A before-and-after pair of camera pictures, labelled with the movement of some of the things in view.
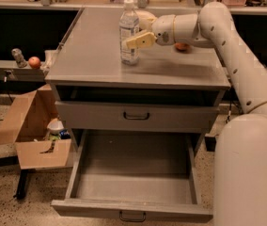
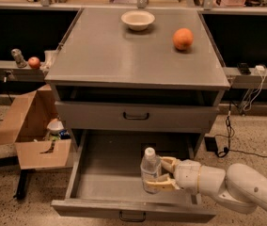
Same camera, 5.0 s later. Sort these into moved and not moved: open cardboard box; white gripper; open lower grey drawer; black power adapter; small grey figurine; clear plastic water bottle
Moved: clear plastic water bottle; white gripper
Not moved: open cardboard box; small grey figurine; open lower grey drawer; black power adapter
